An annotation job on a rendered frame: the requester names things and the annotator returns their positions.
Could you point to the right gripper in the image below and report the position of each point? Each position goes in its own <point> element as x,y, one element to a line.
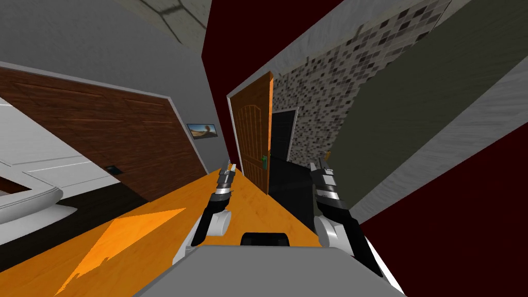
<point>325,185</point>

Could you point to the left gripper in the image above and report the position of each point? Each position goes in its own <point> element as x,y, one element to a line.
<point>225,180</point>

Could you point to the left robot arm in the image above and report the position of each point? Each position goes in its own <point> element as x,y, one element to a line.
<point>211,216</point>

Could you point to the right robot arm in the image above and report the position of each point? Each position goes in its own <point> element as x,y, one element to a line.
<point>348,231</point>

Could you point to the orange-brown wooden door leaf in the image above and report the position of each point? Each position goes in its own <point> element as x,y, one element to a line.
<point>251,132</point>

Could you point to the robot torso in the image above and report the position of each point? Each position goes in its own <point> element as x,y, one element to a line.
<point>264,272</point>

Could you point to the white rounded furniture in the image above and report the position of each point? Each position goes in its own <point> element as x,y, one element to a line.
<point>37,173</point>

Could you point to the framed wall picture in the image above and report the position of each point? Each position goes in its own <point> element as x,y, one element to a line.
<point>201,130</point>

